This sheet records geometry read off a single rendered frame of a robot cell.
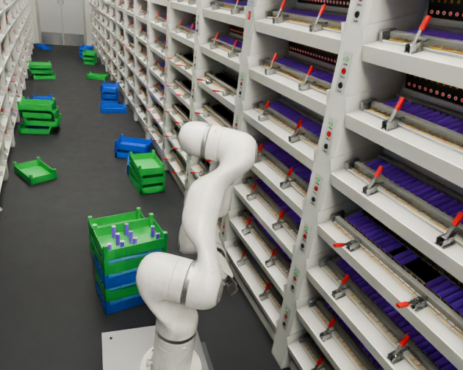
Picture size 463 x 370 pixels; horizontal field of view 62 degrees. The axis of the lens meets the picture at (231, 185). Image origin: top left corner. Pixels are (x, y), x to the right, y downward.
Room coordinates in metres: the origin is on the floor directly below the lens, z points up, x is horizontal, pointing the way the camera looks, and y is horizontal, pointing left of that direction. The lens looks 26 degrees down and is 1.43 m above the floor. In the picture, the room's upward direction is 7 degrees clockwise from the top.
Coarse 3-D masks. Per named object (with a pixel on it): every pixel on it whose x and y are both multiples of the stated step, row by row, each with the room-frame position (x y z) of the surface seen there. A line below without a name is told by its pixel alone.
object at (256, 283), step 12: (228, 240) 1.80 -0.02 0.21; (240, 240) 1.82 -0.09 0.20; (228, 252) 1.76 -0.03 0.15; (240, 252) 1.74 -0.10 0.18; (240, 264) 1.65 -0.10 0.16; (252, 264) 1.65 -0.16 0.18; (240, 276) 1.62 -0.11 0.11; (252, 276) 1.57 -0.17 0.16; (264, 276) 1.54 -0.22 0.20; (252, 288) 1.49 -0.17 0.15; (264, 288) 1.48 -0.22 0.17; (264, 300) 1.41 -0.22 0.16; (276, 300) 1.40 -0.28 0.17; (264, 312) 1.37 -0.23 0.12; (276, 312) 1.34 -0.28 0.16; (276, 324) 1.25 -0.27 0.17
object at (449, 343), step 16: (336, 208) 1.19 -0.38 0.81; (352, 208) 1.23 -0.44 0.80; (320, 224) 1.17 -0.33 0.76; (336, 240) 1.08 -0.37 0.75; (352, 256) 1.00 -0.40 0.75; (368, 256) 0.99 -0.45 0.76; (368, 272) 0.93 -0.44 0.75; (384, 272) 0.92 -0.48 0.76; (384, 288) 0.87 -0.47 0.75; (400, 288) 0.86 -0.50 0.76; (416, 320) 0.76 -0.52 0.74; (432, 320) 0.75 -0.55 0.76; (432, 336) 0.72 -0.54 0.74; (448, 336) 0.70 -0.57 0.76; (448, 352) 0.67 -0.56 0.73
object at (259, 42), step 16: (256, 0) 1.80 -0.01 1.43; (272, 0) 1.83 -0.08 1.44; (288, 0) 1.86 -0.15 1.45; (256, 32) 1.80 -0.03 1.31; (256, 48) 1.81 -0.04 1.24; (272, 48) 1.84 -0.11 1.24; (288, 48) 1.88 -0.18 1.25; (240, 64) 1.87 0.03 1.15; (256, 96) 1.82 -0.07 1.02; (240, 112) 1.82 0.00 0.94; (240, 128) 1.80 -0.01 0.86; (224, 240) 1.82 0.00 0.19
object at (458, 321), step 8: (336, 224) 1.14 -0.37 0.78; (344, 224) 1.12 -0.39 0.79; (352, 232) 1.08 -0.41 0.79; (368, 240) 1.03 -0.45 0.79; (360, 248) 1.02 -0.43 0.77; (368, 248) 1.01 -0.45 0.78; (376, 248) 1.00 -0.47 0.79; (376, 256) 0.98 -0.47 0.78; (384, 256) 0.96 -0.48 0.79; (392, 264) 0.92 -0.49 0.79; (400, 272) 0.89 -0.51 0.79; (408, 280) 0.86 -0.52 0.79; (416, 280) 0.86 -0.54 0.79; (416, 288) 0.84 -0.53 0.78; (424, 288) 0.83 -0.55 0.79; (432, 296) 0.80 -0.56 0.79; (432, 304) 0.79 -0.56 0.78; (440, 304) 0.77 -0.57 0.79; (440, 312) 0.77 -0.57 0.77; (448, 312) 0.75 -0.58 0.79; (456, 320) 0.72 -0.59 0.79
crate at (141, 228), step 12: (96, 228) 1.50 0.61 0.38; (108, 228) 1.55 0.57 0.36; (120, 228) 1.58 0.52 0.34; (132, 228) 1.62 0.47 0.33; (144, 228) 1.64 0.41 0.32; (156, 228) 1.63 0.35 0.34; (96, 240) 1.45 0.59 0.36; (108, 240) 1.50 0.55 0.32; (120, 240) 1.51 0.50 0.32; (144, 240) 1.54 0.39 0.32; (156, 240) 1.48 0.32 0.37; (108, 252) 1.36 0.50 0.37; (120, 252) 1.39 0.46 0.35; (132, 252) 1.42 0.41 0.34
